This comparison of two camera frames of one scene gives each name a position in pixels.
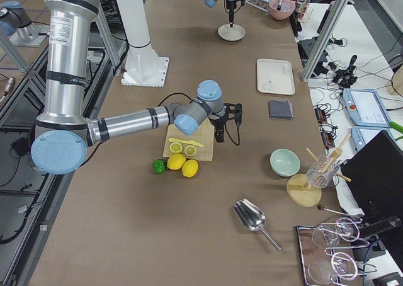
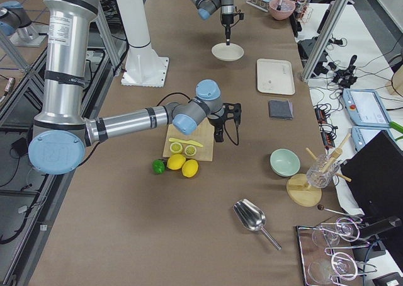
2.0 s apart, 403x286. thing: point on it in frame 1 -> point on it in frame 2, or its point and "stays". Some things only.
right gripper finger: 218,137 stays
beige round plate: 232,34 -> 227,52
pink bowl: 281,9 stays
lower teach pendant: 359,135 stays
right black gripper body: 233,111 stays
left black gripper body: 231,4 -> 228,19
